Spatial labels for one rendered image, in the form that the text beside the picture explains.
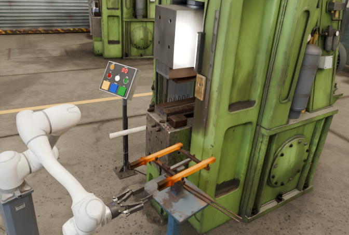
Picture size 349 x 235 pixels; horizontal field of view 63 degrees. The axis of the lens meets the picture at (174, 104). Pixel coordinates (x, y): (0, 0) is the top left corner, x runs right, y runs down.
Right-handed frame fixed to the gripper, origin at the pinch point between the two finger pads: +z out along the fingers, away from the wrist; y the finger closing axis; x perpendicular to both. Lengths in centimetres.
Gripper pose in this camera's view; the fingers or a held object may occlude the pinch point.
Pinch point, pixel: (143, 194)
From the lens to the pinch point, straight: 157.1
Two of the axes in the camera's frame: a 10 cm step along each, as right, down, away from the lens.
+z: 7.6, -2.3, 6.1
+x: 0.6, -9.1, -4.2
